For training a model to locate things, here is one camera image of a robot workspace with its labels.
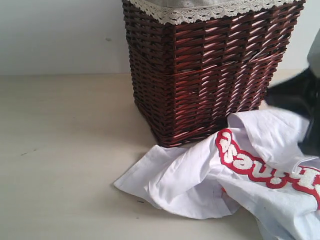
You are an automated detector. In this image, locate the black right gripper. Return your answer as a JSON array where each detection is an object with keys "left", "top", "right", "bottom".
[{"left": 264, "top": 37, "right": 320, "bottom": 156}]

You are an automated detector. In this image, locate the white t-shirt red lettering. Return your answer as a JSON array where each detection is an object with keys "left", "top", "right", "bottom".
[{"left": 114, "top": 108, "right": 320, "bottom": 240}]

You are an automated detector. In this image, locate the dark brown wicker basket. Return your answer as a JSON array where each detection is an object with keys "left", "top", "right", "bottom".
[{"left": 122, "top": 0, "right": 304, "bottom": 147}]

